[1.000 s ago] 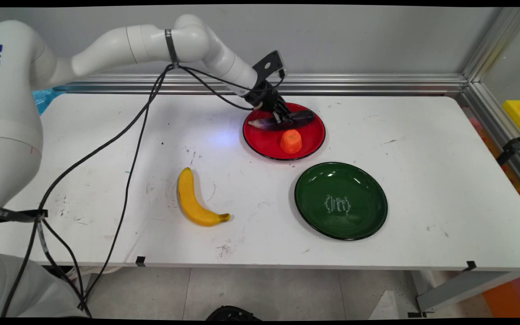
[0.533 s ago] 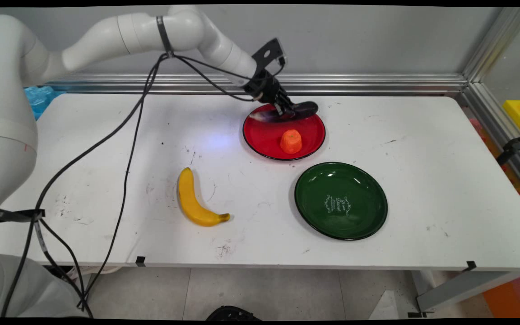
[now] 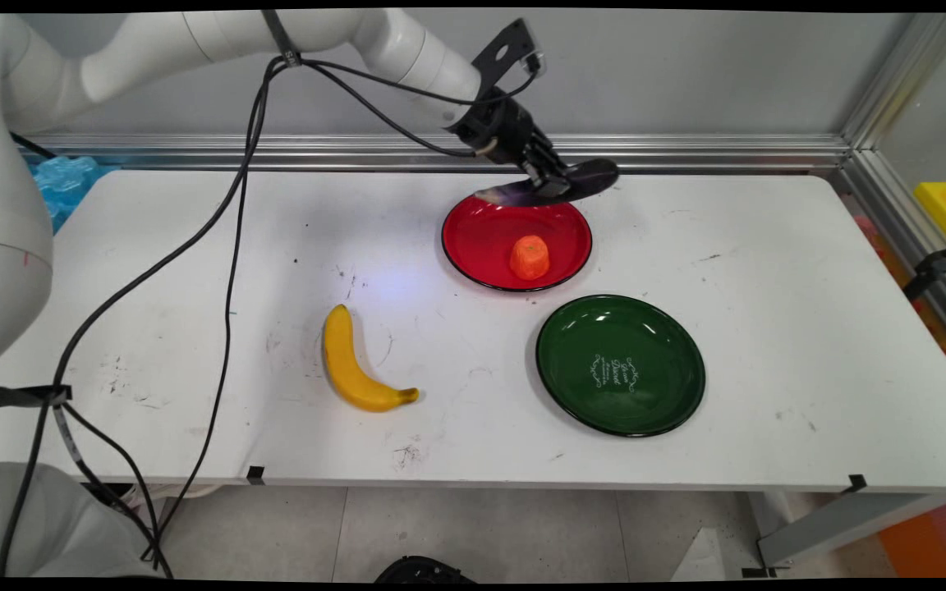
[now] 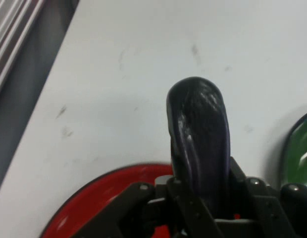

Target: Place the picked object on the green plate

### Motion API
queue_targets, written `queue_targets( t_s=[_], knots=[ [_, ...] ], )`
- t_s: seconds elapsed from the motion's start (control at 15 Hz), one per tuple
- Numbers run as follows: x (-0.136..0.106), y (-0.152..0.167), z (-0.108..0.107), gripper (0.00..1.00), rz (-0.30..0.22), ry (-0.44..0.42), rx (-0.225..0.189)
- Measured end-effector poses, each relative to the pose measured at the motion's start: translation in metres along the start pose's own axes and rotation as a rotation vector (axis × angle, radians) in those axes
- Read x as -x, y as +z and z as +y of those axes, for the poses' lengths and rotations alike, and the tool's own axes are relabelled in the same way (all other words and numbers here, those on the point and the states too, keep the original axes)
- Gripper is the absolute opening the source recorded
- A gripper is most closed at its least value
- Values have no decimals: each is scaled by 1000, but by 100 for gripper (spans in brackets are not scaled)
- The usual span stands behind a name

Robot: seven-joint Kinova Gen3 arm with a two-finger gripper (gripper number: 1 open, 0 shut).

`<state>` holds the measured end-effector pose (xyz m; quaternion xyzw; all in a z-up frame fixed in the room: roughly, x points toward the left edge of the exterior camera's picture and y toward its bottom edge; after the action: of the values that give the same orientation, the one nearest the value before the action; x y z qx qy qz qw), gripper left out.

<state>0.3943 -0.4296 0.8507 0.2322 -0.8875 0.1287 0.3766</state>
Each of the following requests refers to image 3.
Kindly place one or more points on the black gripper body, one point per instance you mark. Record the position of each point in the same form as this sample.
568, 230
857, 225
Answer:
502, 131

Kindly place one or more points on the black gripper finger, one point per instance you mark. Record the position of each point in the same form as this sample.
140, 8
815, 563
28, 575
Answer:
557, 170
540, 182

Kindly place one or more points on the purple eggplant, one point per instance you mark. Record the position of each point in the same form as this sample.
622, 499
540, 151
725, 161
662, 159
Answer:
592, 176

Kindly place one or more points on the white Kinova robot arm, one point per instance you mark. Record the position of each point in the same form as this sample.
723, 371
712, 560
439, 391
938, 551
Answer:
153, 41

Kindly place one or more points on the orange carrot piece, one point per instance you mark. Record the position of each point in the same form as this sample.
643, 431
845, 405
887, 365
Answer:
530, 258

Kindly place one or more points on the red plate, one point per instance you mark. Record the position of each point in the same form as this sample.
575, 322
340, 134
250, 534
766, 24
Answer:
481, 246

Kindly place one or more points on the green plate with print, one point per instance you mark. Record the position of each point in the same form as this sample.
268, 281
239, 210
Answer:
621, 365

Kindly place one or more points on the yellow banana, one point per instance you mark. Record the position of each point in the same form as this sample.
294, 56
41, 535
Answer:
350, 369

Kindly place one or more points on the black round object on floor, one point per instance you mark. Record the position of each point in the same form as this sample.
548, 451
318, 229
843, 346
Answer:
420, 570

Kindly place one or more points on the small black table clip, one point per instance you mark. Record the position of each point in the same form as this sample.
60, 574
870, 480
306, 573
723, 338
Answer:
855, 483
255, 474

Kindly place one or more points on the blue bubble wrap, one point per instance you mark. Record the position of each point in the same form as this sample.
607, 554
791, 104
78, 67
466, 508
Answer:
71, 185

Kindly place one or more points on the grey table leg brace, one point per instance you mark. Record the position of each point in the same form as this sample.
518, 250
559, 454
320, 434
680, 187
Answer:
842, 525

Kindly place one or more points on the orange box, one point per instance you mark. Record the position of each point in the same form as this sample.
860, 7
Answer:
933, 538

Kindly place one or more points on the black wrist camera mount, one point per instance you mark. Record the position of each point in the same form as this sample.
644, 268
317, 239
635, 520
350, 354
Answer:
506, 53

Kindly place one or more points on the long horizontal aluminium frame rail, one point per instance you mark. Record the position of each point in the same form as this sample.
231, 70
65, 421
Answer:
686, 152

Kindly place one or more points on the aluminium frame side rail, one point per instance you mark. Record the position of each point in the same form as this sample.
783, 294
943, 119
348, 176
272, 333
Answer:
900, 230

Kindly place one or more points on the aluminium frame upright post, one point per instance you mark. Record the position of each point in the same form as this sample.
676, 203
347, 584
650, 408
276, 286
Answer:
908, 78

